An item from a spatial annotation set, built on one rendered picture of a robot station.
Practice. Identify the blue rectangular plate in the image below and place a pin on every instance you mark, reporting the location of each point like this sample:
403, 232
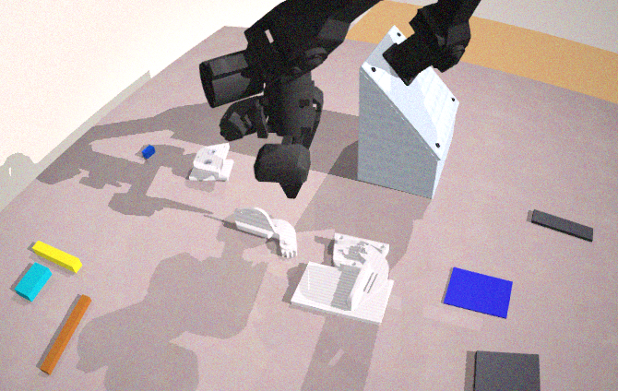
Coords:
478, 292

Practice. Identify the orange long bar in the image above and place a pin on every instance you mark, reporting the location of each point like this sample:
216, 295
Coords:
69, 328

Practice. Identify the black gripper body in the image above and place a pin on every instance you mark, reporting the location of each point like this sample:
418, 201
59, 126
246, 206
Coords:
290, 115

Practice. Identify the yellow rectangular block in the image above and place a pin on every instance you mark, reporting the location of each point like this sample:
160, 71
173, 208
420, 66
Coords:
60, 258

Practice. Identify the cyan rectangular block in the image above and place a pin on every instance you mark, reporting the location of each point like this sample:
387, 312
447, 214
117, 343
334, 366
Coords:
33, 281

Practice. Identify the small blue block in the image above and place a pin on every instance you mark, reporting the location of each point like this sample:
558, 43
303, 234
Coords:
147, 152

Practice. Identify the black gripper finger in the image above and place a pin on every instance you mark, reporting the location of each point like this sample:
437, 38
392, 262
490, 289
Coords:
307, 139
291, 190

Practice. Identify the black flat bar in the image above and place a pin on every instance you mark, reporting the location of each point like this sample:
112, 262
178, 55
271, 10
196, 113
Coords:
562, 225

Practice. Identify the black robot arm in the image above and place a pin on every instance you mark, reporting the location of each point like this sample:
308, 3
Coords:
304, 33

